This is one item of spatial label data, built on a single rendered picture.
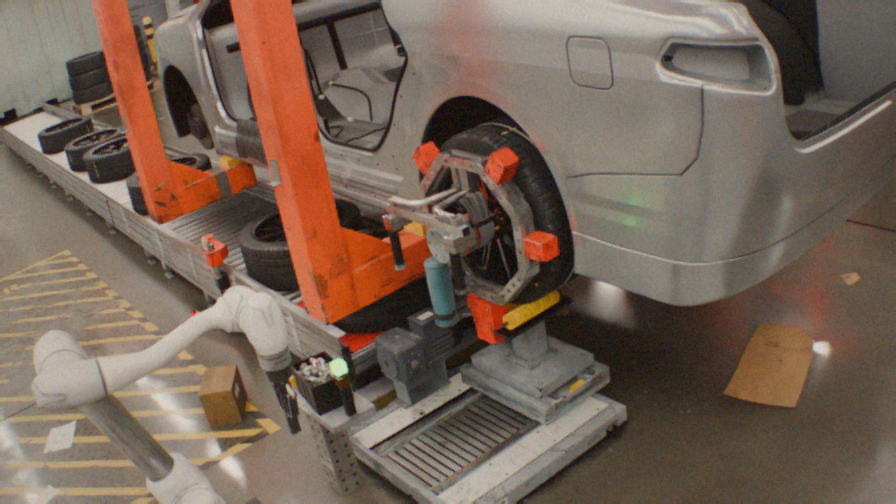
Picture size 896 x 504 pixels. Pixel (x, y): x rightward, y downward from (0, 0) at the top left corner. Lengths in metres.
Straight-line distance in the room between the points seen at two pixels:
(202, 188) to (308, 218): 1.98
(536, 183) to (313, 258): 0.89
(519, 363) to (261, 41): 1.56
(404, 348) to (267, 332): 1.08
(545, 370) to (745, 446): 0.83
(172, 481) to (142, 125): 2.70
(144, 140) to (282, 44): 2.01
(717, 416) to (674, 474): 0.38
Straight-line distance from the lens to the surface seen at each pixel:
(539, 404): 3.17
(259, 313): 2.17
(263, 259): 4.15
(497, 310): 3.02
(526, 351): 3.24
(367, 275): 3.23
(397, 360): 3.19
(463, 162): 2.80
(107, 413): 2.33
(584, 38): 2.37
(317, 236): 3.06
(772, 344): 3.69
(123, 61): 4.70
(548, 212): 2.71
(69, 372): 2.09
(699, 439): 3.16
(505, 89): 2.67
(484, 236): 2.87
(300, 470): 3.35
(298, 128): 2.95
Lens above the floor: 1.99
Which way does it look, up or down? 24 degrees down
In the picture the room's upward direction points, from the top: 10 degrees counter-clockwise
